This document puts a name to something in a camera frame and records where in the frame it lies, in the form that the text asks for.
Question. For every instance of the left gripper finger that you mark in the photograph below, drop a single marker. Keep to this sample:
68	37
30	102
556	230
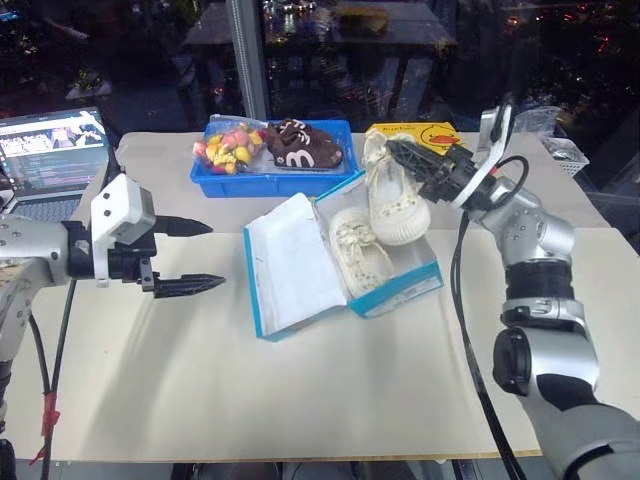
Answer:
180	226
187	286

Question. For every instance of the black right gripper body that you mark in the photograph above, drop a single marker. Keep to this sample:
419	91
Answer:
447	175

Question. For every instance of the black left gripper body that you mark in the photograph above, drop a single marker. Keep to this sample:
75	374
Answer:
127	262

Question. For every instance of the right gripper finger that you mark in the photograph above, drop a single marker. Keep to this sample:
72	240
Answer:
417	172
417	151

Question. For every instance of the white perforated canvas shoe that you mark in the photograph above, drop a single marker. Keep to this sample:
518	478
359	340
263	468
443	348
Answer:
395	210
357	255

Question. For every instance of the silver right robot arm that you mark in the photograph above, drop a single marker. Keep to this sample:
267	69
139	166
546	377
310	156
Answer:
545	235

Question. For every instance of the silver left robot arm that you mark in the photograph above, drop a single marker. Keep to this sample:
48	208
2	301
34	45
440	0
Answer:
30	250

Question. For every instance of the blue cardboard shoebox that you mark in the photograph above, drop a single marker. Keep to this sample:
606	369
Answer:
400	296

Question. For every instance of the open laptop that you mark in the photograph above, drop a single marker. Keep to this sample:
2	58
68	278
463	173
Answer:
50	155

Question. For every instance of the yellow duck print box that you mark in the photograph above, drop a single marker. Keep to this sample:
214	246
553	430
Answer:
435	137

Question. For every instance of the blue plastic bin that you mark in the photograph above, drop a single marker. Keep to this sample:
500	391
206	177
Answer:
230	186

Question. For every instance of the bag of colourful toys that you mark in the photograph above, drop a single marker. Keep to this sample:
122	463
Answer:
227	147

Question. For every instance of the clear plastic bag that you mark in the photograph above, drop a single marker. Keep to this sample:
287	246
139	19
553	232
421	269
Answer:
542	125

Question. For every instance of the brown plush slippers in bag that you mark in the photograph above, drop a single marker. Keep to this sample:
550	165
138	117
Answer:
300	147

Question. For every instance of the beige cardboard sheet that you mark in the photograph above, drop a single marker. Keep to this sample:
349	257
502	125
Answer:
250	390

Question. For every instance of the white plastic basket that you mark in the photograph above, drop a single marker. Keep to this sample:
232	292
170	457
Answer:
572	157

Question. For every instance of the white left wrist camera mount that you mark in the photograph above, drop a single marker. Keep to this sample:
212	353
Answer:
117	210

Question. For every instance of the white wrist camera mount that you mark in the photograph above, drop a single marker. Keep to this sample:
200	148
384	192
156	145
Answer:
117	210
495	130

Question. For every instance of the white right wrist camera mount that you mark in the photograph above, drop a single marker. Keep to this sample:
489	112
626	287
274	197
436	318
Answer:
495	130

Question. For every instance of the metal window post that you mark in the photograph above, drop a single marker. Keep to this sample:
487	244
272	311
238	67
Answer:
250	55

